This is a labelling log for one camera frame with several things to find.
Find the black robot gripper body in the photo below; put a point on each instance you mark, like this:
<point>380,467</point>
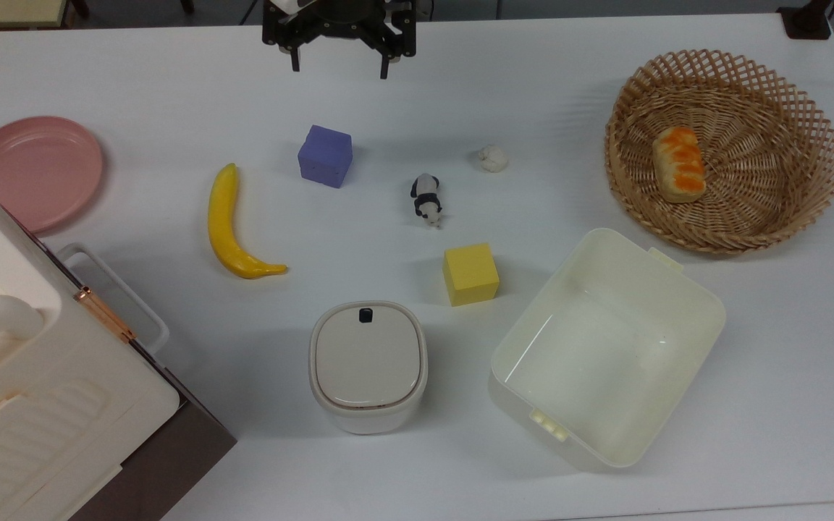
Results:
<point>337,22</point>

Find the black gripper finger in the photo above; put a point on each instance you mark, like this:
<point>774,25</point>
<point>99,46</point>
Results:
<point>384,66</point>
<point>295,59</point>

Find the cream trash can with lid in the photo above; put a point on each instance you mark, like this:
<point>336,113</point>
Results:
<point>368,365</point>

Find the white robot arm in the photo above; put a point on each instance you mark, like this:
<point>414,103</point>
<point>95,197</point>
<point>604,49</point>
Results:
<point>290,4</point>

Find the purple foam cube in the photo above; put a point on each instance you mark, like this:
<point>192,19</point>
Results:
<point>325,156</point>

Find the panda toy figure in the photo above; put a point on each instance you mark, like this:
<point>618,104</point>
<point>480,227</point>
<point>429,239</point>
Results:
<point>426,200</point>

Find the yellow toy banana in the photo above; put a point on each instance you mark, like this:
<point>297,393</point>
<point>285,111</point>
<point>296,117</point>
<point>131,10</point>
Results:
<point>225,231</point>

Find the yellow foam cube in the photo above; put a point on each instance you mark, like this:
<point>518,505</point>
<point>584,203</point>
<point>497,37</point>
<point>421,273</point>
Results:
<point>470,274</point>

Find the pink plate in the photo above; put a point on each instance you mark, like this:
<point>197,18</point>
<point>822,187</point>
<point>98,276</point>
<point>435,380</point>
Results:
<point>33,172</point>

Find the yellowish side table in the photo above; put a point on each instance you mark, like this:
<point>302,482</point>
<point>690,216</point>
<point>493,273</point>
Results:
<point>4,11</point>

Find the toy bread with orange glaze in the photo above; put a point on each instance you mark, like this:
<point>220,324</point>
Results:
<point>678,164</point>

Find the cream plastic storage box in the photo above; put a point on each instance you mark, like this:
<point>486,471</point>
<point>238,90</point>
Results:
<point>605,354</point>

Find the woven wicker basket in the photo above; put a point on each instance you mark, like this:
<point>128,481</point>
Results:
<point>750,195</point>

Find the black clamp base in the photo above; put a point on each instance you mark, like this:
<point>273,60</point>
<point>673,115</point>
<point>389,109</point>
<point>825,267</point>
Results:
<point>806,22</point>

